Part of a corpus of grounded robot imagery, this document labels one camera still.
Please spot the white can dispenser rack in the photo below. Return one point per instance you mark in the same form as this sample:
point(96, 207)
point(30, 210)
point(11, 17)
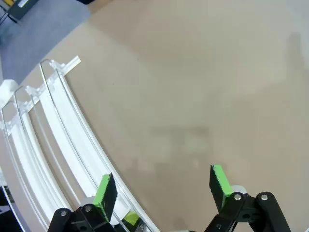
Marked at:
point(72, 145)

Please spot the white cloth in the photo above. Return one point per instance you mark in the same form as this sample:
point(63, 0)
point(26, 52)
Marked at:
point(7, 89)

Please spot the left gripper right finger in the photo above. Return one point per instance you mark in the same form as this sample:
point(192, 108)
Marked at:
point(218, 188)

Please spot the dark equipment box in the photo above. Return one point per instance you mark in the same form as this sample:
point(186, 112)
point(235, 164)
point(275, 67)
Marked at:
point(19, 8)

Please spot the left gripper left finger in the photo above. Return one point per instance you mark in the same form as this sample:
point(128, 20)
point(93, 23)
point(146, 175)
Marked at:
point(106, 195)

